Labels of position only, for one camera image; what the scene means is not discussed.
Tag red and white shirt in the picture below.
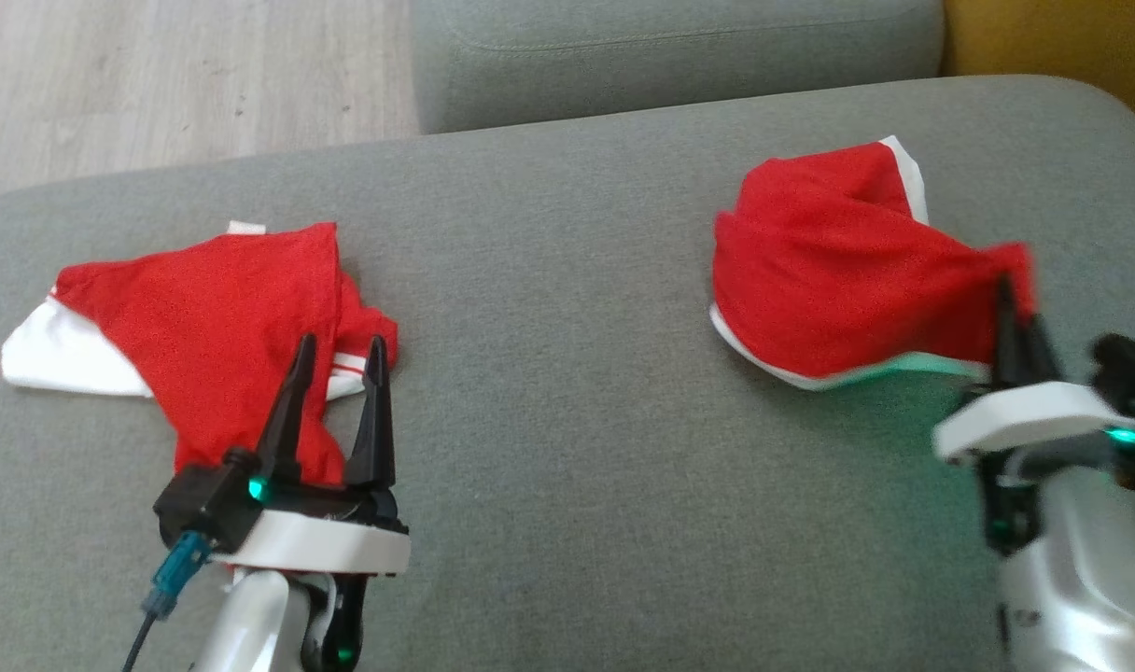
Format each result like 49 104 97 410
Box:
0 220 400 486

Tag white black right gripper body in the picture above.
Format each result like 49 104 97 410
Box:
932 378 1135 465

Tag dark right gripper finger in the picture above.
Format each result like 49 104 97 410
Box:
991 273 1031 386
1022 315 1065 383

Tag red shorts with white waistband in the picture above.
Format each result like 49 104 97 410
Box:
710 135 1038 391

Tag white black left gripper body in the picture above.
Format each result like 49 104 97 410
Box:
208 476 412 577

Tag yellow sofa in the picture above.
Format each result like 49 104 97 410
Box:
941 0 1135 143

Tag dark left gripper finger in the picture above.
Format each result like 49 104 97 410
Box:
253 333 318 487
343 333 398 494

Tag large grey sofa seat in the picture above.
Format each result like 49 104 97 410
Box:
0 75 1135 672

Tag small grey sofa cushion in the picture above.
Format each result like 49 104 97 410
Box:
409 0 946 136

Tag left black cable, teal plug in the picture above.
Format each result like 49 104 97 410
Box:
122 530 212 672

